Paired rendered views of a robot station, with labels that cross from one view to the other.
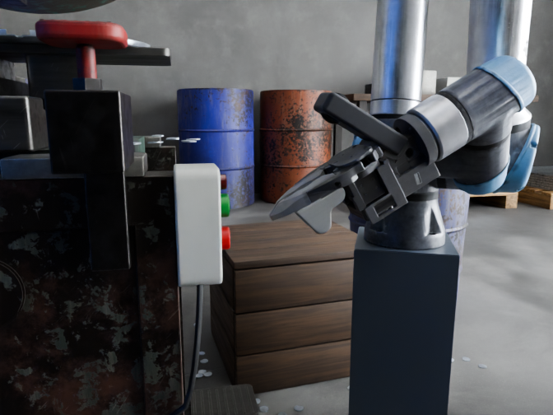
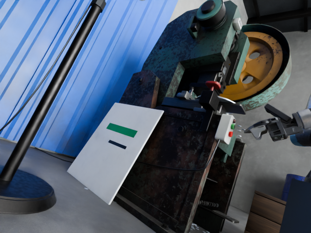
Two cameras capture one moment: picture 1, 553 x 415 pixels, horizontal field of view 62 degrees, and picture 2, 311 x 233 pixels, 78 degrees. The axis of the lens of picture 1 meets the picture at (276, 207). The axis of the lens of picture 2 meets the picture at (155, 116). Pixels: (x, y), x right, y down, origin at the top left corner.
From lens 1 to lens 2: 0.66 m
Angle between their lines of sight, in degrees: 59
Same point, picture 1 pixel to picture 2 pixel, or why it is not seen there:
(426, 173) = (297, 128)
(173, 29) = (294, 152)
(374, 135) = (278, 114)
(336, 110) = (267, 107)
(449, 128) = (305, 114)
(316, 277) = not seen: hidden behind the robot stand
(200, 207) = (225, 121)
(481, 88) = not seen: outside the picture
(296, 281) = (282, 211)
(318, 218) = (255, 132)
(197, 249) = (221, 130)
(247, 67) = not seen: outside the picture
